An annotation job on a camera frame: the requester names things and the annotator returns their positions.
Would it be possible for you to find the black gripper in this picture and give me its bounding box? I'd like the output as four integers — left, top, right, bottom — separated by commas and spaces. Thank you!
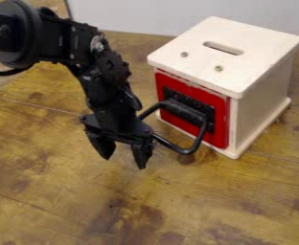
79, 34, 155, 169

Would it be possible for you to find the black metal drawer handle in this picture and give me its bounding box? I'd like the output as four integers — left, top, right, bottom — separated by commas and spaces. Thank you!
137, 85, 218, 156

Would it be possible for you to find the red drawer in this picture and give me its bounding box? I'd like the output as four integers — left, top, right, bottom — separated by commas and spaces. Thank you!
155, 69, 230, 149

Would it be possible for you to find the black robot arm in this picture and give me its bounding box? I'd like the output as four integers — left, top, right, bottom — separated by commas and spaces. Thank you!
0, 0, 154, 169

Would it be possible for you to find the white wooden box cabinet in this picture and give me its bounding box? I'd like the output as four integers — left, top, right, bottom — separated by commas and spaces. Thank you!
147, 16, 299, 159

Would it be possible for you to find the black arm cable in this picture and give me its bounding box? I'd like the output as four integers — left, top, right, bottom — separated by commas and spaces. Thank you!
0, 65, 30, 77

